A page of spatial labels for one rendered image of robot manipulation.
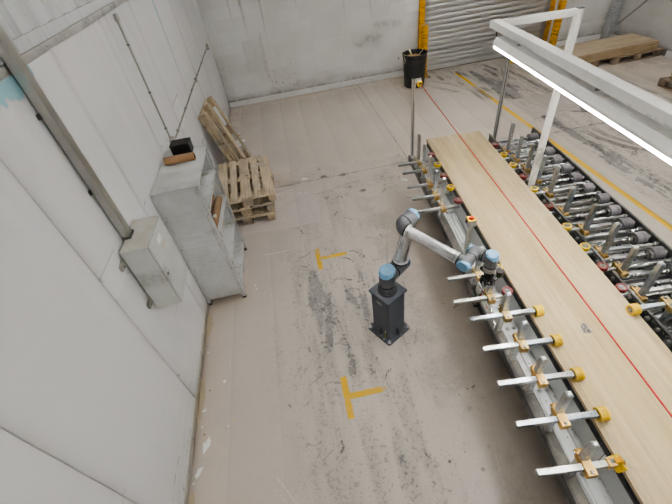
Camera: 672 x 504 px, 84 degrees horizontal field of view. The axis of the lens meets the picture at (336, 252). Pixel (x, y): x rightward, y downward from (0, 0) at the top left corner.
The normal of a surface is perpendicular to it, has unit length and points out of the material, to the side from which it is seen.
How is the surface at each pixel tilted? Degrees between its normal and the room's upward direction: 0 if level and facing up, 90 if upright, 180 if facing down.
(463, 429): 0
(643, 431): 0
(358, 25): 90
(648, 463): 0
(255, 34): 90
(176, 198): 90
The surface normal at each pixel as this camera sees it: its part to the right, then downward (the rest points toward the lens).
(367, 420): -0.12, -0.73
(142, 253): 0.17, 0.66
